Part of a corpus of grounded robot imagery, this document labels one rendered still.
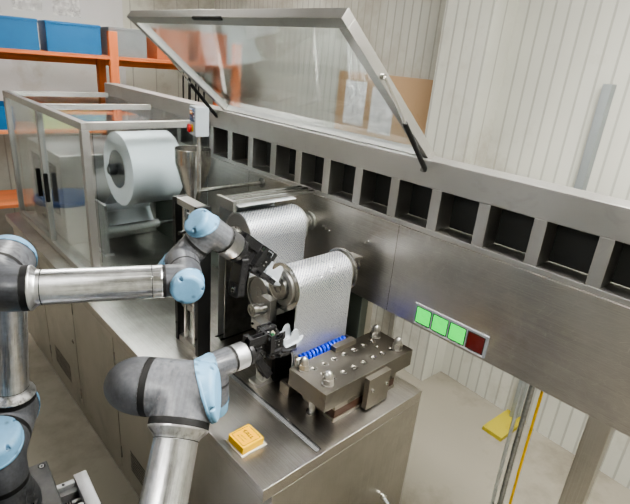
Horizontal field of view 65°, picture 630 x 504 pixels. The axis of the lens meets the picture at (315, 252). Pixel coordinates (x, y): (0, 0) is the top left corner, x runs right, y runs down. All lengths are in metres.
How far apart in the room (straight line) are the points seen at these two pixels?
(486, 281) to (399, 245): 0.30
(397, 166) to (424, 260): 0.30
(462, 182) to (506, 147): 1.55
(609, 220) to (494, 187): 0.28
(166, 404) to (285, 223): 0.86
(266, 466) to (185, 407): 0.47
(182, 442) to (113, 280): 0.37
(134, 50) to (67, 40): 0.45
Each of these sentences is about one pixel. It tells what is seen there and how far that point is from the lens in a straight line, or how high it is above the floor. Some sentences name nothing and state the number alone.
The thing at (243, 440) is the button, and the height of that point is 0.92.
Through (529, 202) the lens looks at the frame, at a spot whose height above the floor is 1.61.
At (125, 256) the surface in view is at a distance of 2.31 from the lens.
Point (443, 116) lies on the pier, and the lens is 2.93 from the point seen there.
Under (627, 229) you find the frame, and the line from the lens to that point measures 1.27.
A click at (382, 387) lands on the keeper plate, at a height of 0.97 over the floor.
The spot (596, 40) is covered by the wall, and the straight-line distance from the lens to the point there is 2.79.
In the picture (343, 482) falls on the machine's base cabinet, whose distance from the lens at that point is 1.63.
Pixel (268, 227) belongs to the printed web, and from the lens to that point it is 1.62.
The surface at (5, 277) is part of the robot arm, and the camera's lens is 1.15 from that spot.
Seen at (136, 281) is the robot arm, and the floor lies 1.42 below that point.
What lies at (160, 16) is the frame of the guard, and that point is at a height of 1.98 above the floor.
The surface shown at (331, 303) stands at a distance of 1.58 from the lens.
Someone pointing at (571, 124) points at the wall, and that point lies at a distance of 2.79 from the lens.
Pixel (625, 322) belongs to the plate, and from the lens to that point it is 1.31.
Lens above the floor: 1.89
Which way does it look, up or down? 21 degrees down
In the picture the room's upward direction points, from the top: 5 degrees clockwise
